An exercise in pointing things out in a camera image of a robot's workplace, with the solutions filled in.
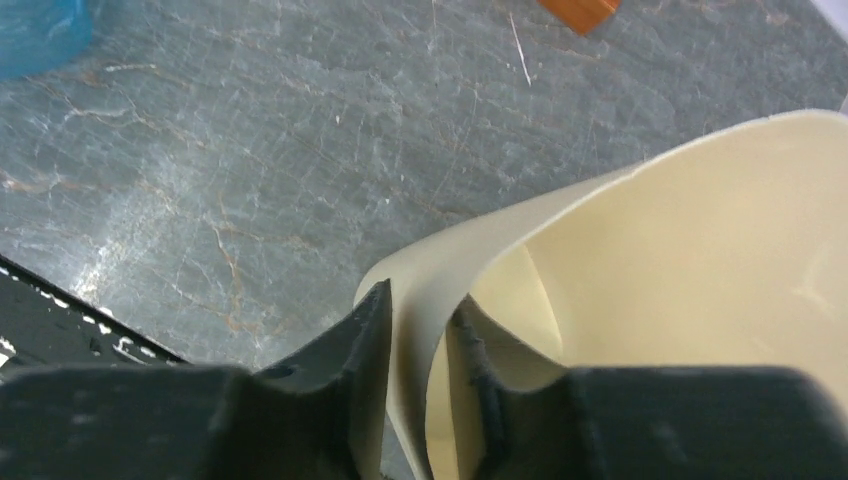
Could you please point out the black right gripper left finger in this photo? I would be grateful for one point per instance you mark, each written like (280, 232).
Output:
(315, 414)

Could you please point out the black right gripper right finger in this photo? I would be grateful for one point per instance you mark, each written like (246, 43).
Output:
(541, 420)

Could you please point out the beige plastic trash bin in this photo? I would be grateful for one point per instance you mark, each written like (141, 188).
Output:
(729, 249)

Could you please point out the blue plastic trash bag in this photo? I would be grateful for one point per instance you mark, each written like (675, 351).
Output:
(42, 35)

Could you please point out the wooden compartment tray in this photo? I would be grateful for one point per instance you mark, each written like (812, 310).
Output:
(581, 16)

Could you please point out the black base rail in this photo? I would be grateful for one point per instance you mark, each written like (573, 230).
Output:
(44, 325)

